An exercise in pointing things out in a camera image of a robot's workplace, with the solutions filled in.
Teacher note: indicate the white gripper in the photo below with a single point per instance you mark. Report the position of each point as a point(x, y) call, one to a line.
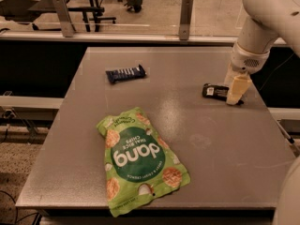
point(247, 62)

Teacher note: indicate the black rxbar chocolate bar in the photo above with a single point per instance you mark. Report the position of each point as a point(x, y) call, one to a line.
point(213, 91)

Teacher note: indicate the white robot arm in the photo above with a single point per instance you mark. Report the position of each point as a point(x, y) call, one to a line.
point(267, 20)

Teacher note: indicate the green rice chip bag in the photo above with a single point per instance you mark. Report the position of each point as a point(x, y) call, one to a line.
point(140, 166)

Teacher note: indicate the blue wrapped snack bar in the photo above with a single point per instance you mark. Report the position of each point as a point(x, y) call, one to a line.
point(126, 74)

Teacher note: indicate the left side metal shelf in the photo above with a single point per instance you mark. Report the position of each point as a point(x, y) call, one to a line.
point(25, 110)

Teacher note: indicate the middle metal bracket post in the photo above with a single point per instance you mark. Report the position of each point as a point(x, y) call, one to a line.
point(185, 19)

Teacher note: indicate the metal bracket post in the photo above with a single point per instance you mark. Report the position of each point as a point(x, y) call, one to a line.
point(61, 9)
point(185, 19)

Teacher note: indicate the left metal bracket post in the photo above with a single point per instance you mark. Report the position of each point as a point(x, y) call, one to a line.
point(61, 9)

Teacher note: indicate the horizontal metal rail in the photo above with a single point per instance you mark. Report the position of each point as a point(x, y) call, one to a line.
point(116, 38)

